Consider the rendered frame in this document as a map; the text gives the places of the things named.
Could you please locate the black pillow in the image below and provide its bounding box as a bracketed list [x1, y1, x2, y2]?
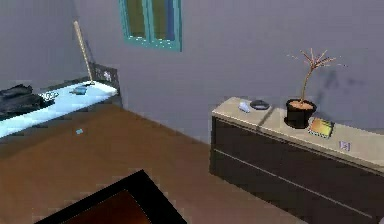
[0, 83, 56, 122]

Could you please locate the small white patterned object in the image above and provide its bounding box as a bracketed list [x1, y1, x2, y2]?
[39, 91, 60, 102]

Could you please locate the bed with pale blue sheet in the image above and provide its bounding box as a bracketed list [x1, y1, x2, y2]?
[0, 62, 123, 141]

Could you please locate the bare twig plant black pot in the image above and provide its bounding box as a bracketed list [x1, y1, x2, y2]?
[284, 48, 348, 130]

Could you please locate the small pale blue object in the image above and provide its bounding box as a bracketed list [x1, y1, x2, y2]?
[237, 101, 251, 114]

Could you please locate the black round dish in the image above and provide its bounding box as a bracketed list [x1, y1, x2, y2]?
[249, 99, 271, 111]

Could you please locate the tan baseball bat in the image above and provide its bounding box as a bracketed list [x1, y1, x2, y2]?
[73, 20, 96, 86]

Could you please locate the orange yellow book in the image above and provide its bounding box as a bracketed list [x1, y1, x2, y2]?
[307, 117, 335, 139]

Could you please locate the teal framed window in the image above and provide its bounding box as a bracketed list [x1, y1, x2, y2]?
[118, 0, 183, 53]

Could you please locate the small blue grey object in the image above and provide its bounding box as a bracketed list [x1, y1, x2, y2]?
[69, 85, 89, 96]

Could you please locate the dark chest of drawers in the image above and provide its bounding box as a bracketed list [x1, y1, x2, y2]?
[209, 96, 384, 224]

